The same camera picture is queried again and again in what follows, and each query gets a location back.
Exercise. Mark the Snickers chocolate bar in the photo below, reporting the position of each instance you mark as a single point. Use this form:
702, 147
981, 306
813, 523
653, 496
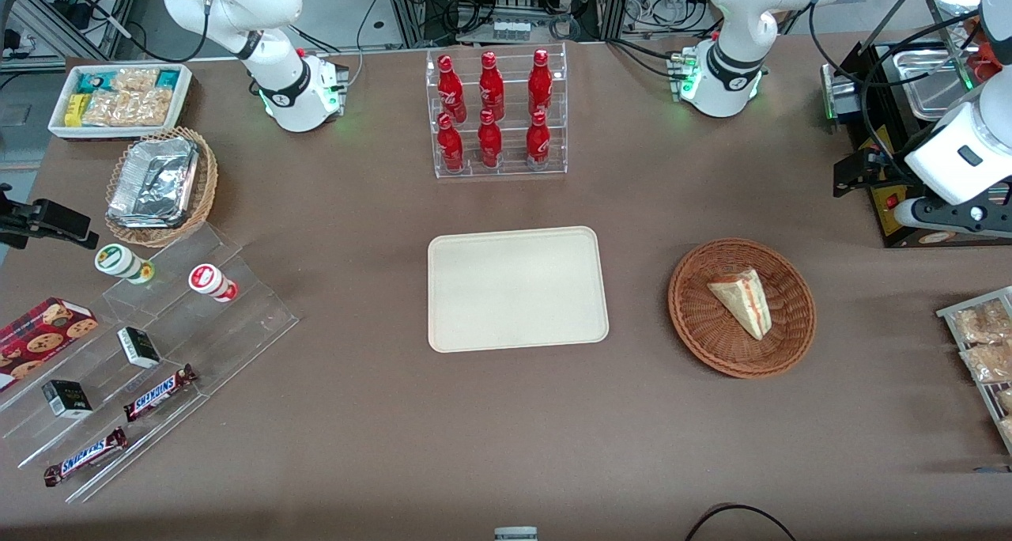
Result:
85, 457
158, 393

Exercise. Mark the beige plastic tray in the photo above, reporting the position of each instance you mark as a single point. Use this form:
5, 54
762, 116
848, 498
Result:
474, 288

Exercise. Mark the small black carton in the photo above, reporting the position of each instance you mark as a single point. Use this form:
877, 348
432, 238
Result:
67, 399
138, 347

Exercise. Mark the triangular sandwich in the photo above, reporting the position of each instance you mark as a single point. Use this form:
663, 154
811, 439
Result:
747, 304

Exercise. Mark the aluminium foil container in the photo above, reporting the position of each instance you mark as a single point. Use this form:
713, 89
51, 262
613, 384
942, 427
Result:
154, 181

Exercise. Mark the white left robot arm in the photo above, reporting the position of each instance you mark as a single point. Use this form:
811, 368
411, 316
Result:
735, 66

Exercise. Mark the white rectangular snack bin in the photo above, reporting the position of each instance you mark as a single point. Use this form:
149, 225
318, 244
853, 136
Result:
59, 130

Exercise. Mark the glass warmer lid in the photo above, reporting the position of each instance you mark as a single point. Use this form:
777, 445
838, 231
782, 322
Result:
949, 27

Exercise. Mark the small grey device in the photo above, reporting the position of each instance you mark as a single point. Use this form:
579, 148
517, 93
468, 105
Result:
515, 534

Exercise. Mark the steel warmer pan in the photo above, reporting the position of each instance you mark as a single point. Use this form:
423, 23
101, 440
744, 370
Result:
925, 78

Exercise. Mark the teal snack packet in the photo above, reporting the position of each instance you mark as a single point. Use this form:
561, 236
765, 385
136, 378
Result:
168, 78
91, 82

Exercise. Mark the red cookie box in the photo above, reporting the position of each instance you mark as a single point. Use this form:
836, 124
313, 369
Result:
39, 339

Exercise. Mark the aluminium profile frame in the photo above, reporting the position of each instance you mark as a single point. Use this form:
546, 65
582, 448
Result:
47, 19

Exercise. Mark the brown wicker basket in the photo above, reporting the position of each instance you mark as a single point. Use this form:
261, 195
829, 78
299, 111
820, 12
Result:
704, 327

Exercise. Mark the clear bag of crackers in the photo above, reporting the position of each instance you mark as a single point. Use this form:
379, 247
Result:
134, 80
130, 108

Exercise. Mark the red cola bottle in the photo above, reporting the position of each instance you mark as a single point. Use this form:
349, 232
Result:
538, 141
490, 141
492, 86
540, 82
451, 145
451, 90

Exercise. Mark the clear bag of pastry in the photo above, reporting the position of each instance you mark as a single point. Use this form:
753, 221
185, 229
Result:
984, 323
988, 363
1006, 429
1004, 400

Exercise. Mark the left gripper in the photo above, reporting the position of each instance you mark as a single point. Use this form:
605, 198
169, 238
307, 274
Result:
879, 164

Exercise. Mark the green lid white cup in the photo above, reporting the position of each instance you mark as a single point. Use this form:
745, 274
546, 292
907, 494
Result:
118, 261

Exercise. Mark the yellow snack packet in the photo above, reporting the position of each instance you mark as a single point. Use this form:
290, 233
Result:
75, 111

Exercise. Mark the black food warmer machine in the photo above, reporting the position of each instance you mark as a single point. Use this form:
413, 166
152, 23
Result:
877, 58

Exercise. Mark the light wicker basket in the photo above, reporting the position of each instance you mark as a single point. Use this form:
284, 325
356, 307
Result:
207, 177

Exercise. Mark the clear acrylic stepped stand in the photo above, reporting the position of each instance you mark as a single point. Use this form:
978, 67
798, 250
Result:
229, 327

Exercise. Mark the red lid white cup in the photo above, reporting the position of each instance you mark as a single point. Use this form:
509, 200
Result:
209, 280

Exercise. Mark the clear acrylic bottle rack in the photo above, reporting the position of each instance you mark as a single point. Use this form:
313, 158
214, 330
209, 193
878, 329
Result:
510, 173

